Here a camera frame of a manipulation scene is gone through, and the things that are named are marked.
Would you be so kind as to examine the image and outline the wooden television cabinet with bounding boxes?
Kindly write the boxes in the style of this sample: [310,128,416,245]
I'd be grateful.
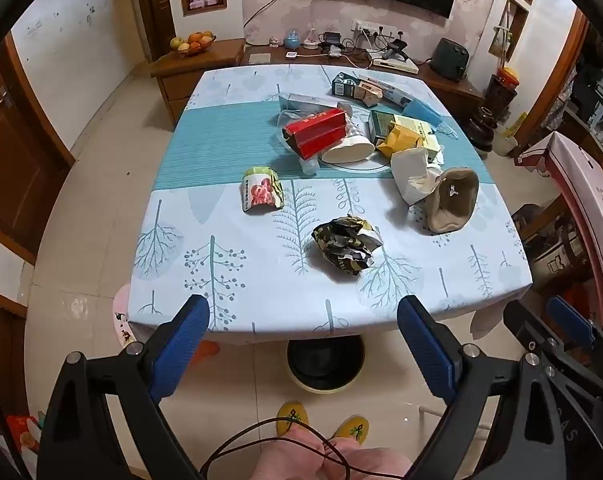
[150,37,485,128]

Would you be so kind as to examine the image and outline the dark brown ceramic jar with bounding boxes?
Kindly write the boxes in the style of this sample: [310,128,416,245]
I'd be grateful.
[469,106,497,158]

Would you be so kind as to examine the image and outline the brown wooden door frame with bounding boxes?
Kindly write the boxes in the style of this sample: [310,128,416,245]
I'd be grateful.
[131,0,178,63]

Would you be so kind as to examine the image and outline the white pipe rack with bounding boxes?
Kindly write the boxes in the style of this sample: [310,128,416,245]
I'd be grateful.
[415,402,493,435]

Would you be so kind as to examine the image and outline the yellow slipper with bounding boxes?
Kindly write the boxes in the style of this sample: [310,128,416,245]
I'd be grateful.
[276,401,311,436]
[331,415,372,447]

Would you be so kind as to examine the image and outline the long white printed box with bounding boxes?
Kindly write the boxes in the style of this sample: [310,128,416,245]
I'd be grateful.
[359,74,415,108]

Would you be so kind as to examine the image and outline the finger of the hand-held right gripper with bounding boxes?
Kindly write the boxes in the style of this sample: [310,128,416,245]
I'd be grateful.
[503,302,558,367]
[547,296,603,363]

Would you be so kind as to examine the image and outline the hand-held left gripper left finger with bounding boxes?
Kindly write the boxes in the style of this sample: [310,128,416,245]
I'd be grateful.
[37,294,212,480]

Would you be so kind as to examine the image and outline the black cable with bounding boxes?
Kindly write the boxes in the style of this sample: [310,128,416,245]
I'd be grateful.
[200,419,412,480]

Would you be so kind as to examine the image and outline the white teal flat box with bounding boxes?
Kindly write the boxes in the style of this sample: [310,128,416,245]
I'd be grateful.
[280,92,342,116]

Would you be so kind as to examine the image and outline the red tin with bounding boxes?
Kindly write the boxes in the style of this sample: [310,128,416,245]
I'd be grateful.
[496,66,521,92]

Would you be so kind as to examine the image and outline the white wall power outlet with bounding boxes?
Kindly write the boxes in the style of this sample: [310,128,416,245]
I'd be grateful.
[352,20,397,35]

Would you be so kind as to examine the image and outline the bowl of fruit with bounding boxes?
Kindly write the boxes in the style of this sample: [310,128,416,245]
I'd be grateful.
[170,31,217,57]

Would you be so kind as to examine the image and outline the crushed fruit juice carton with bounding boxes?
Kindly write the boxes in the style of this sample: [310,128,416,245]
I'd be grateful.
[241,165,285,215]

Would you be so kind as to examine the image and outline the red cardboard box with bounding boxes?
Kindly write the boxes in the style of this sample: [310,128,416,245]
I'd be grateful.
[281,108,349,159]

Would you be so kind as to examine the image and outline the dark green carton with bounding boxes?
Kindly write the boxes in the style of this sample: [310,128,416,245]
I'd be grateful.
[330,72,362,98]

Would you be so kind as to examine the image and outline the yellow cardboard box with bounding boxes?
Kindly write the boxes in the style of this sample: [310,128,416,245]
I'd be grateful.
[376,125,422,158]

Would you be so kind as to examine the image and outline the tan cardboard box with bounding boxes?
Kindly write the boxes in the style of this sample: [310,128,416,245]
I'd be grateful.
[354,82,385,107]

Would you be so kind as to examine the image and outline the white set-top box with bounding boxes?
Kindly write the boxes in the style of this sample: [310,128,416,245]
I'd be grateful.
[371,55,419,73]

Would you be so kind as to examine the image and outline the checked white paper roll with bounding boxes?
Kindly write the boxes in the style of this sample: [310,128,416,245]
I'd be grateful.
[321,110,377,164]

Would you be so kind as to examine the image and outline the dark foil wrapper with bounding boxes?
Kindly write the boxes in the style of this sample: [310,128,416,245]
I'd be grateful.
[312,214,385,277]

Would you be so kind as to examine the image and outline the crumpled white paper bag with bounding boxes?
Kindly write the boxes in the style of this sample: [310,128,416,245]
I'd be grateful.
[390,146,443,207]

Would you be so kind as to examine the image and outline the green yellow flat box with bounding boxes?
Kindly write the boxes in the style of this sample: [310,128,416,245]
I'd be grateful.
[367,109,442,166]

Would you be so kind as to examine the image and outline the brown cardboard box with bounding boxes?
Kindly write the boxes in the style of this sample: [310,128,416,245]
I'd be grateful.
[524,230,589,286]

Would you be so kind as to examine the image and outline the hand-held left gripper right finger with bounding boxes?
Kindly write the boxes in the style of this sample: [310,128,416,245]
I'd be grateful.
[397,295,567,480]

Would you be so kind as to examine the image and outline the brown wooden door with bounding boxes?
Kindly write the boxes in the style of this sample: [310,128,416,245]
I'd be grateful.
[0,35,77,266]

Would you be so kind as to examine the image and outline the clear plastic bag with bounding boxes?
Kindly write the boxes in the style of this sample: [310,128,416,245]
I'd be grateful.
[275,105,327,178]

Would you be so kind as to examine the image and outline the dark green air fryer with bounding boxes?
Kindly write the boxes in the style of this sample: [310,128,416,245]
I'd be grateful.
[430,37,469,82]

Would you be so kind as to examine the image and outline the person's pink trousers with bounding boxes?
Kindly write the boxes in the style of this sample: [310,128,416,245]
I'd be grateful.
[251,432,415,480]

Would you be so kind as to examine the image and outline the blue face mask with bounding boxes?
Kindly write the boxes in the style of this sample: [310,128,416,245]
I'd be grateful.
[401,97,459,136]

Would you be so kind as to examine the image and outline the pink cartoon cushion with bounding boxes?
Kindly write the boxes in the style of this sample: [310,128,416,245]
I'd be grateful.
[112,282,138,347]

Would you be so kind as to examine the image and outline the red printed box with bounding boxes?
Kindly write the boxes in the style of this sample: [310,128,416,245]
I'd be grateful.
[4,412,44,466]

